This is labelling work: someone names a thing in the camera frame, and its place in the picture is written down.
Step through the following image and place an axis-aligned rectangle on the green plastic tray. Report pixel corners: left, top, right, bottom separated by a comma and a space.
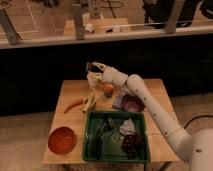
82, 111, 150, 163

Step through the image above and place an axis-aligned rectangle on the green vegetable in tray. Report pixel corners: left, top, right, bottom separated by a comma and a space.
100, 130, 123, 150

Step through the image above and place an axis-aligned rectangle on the white crumpled item in tray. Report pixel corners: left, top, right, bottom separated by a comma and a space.
119, 118, 136, 135

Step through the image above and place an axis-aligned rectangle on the black cable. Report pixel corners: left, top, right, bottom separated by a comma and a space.
183, 114, 213, 130

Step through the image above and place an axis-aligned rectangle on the orange bowl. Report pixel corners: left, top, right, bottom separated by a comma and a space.
48, 127, 76, 155

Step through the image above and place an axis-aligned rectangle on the orange fruit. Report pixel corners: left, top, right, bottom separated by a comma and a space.
103, 84, 114, 94

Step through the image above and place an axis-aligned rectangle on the dark eggplant in tray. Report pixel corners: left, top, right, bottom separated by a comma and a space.
103, 117, 113, 131

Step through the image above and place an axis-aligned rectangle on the dark purple bowl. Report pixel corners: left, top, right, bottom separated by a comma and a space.
121, 94, 145, 112

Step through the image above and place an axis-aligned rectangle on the orange carrot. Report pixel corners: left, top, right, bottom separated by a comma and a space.
64, 98, 84, 113

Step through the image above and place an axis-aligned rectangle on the wooden table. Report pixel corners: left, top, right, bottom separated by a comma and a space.
43, 79, 179, 164

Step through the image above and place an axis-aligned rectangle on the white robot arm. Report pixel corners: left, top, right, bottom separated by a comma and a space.
86, 62, 213, 171

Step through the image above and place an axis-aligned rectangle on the blue gray cloth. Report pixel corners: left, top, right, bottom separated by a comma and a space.
112, 95, 123, 110

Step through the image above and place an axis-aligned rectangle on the purple grapes bunch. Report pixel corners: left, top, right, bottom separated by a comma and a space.
121, 134, 143, 159

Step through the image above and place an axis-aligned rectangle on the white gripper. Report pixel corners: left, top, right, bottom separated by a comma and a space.
86, 62, 118, 83

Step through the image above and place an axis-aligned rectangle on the corn cob with husk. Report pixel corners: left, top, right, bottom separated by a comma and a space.
83, 91, 99, 113

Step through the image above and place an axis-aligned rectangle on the white paper cup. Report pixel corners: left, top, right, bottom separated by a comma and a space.
87, 72, 101, 88

